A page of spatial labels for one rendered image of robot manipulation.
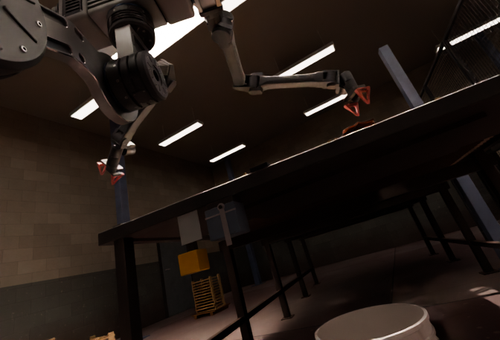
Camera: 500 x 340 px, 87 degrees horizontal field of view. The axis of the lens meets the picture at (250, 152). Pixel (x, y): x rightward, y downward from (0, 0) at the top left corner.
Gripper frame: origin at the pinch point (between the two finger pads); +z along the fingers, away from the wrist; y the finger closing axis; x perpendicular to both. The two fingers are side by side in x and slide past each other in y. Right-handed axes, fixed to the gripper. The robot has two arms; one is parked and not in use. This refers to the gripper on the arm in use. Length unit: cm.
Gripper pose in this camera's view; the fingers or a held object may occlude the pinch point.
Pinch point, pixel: (361, 108)
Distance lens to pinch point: 131.5
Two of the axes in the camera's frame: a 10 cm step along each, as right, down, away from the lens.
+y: -0.8, 4.1, 9.1
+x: -9.6, 2.1, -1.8
